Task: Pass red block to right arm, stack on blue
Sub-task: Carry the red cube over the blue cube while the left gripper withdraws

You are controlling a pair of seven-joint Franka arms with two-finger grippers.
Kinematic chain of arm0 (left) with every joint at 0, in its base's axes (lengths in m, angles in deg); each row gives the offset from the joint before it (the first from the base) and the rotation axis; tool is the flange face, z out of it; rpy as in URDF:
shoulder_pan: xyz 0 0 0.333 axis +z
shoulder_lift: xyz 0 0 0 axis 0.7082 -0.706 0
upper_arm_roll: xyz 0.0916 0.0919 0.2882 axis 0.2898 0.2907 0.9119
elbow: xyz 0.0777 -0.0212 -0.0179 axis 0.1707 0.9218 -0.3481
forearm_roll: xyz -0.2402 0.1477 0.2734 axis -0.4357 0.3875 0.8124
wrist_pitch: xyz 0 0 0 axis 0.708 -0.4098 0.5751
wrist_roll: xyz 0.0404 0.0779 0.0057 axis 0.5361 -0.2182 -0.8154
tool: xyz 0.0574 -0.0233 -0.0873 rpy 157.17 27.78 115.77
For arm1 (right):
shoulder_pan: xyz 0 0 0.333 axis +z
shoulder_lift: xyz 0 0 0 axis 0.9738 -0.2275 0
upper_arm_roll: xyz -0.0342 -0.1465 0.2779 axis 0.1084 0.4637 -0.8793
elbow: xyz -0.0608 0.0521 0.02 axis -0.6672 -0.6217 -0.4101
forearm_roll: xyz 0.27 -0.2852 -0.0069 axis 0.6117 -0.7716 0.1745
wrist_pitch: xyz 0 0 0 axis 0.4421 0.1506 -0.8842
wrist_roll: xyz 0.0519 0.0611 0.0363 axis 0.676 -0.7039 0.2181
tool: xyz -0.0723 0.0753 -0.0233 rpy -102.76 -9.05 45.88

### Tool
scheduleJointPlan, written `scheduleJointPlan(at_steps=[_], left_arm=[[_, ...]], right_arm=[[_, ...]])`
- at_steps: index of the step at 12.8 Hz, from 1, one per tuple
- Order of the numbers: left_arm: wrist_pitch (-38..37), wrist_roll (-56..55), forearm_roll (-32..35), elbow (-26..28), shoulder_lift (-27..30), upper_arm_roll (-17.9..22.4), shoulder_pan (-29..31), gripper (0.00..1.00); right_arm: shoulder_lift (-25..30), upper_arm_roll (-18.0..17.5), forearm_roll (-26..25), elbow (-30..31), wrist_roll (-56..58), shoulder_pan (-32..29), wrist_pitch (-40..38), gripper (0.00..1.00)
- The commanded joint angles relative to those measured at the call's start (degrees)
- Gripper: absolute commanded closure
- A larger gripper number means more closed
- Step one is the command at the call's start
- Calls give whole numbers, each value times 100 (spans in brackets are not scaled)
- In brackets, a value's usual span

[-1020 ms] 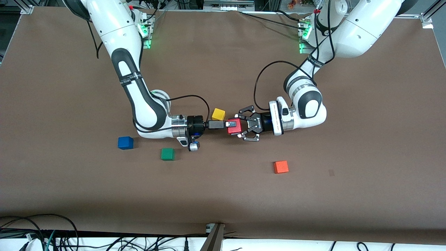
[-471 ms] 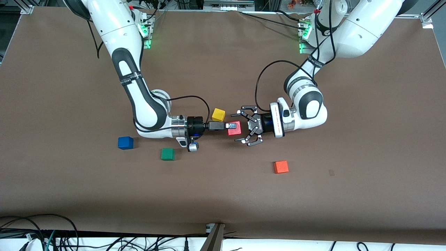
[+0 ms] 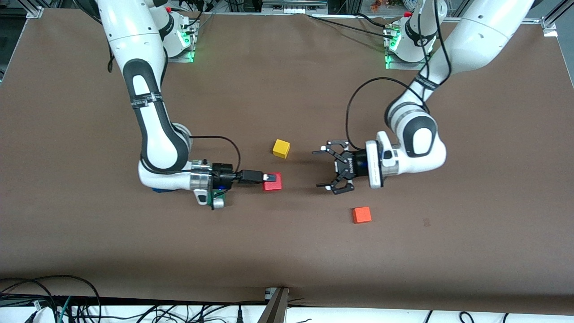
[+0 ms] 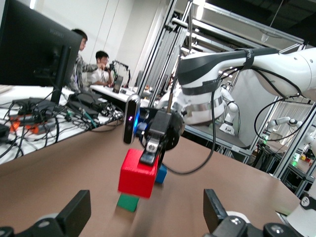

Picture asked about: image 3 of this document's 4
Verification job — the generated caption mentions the aluminium right arm base plate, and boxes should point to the aluminium right arm base plate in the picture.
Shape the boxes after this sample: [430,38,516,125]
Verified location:
[167,18,196,63]

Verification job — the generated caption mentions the black base power cable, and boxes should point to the black base power cable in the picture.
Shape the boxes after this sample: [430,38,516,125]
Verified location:
[306,14,396,40]
[186,0,217,32]
[356,12,393,29]

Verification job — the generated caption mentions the red wooden block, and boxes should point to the red wooden block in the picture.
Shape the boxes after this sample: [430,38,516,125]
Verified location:
[263,173,283,192]

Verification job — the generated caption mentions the black table edge rail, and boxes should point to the black table edge rail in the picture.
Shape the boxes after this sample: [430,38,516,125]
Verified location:
[0,292,270,310]

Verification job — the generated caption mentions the aluminium left arm base plate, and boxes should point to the aluminium left arm base plate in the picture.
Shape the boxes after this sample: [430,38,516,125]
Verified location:
[384,27,433,71]

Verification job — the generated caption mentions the paper table cover sheet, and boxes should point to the paper table cover sheet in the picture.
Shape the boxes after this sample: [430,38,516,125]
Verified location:
[0,8,574,314]

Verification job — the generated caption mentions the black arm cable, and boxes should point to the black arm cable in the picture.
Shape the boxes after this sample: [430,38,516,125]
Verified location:
[107,40,242,174]
[346,0,452,151]

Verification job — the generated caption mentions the black looped floor cable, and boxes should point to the black looped floor cable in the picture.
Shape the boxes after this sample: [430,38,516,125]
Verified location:
[0,275,102,323]

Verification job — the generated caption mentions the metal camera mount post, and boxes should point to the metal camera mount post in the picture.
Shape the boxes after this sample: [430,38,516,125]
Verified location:
[258,287,290,323]

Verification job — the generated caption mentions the teal floor cable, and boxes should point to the teal floor cable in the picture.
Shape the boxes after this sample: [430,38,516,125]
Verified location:
[57,296,73,323]

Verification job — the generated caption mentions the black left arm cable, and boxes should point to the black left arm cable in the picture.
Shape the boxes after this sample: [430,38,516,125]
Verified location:
[346,0,452,151]

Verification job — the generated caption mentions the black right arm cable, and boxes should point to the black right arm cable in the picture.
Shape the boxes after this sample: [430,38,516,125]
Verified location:
[107,40,242,174]

